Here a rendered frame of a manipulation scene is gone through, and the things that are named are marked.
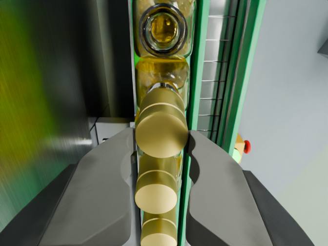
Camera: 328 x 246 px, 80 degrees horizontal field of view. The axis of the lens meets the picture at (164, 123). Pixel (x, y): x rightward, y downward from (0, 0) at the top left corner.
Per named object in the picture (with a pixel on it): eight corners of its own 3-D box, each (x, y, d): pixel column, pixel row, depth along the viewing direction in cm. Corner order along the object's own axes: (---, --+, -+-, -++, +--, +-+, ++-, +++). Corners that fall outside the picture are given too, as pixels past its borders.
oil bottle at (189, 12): (148, 5, 33) (126, -15, 14) (181, 6, 33) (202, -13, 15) (148, 40, 36) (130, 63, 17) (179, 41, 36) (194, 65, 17)
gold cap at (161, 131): (140, 87, 15) (132, 110, 11) (186, 89, 15) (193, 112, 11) (140, 127, 17) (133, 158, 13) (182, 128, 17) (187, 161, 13)
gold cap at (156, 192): (138, 148, 18) (131, 182, 14) (176, 148, 18) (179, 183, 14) (140, 177, 20) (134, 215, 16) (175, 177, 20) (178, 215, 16)
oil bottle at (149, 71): (148, 42, 36) (129, 67, 17) (178, 42, 36) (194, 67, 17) (149, 73, 39) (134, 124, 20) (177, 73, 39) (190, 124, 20)
